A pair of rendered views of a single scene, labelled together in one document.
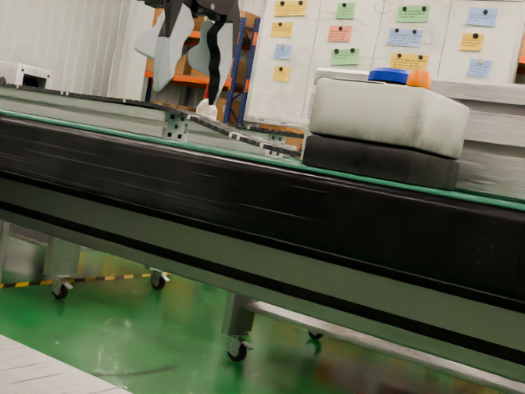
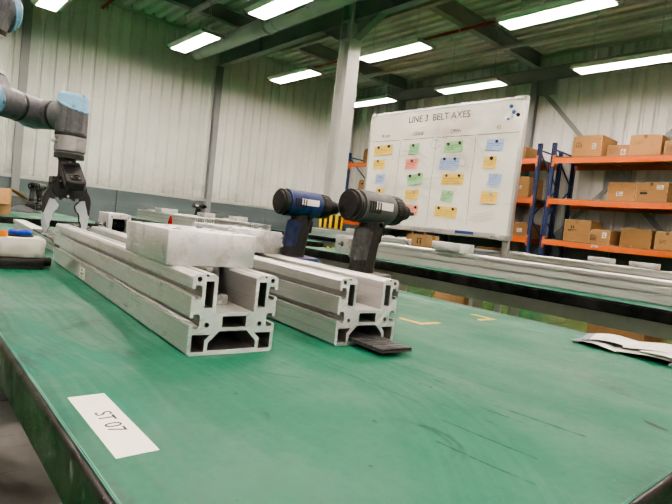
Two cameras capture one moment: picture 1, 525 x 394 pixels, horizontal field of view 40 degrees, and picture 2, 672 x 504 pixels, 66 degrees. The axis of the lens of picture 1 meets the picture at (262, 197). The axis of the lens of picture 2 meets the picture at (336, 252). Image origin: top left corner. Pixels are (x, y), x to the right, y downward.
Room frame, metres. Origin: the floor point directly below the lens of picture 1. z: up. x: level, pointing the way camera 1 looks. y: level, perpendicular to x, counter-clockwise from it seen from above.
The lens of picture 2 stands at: (-0.30, -0.96, 0.93)
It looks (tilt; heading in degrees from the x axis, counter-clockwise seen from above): 3 degrees down; 16
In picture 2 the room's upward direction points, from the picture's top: 6 degrees clockwise
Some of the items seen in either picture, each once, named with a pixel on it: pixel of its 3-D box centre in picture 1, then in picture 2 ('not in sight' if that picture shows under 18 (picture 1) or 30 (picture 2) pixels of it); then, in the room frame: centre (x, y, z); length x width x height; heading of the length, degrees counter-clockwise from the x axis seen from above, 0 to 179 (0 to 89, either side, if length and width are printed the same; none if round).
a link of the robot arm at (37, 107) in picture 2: not in sight; (36, 112); (0.77, 0.21, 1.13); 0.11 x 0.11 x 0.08; 89
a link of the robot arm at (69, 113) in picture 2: not in sight; (71, 115); (0.79, 0.12, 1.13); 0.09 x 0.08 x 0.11; 89
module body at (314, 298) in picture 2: not in sight; (231, 269); (0.59, -0.49, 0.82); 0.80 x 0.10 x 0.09; 54
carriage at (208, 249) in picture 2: not in sight; (186, 253); (0.29, -0.58, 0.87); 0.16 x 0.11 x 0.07; 54
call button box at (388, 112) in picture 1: (393, 134); (23, 250); (0.50, -0.08, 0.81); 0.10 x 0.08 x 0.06; 144
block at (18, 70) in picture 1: (12, 87); (112, 224); (1.49, 0.55, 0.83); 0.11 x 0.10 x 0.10; 146
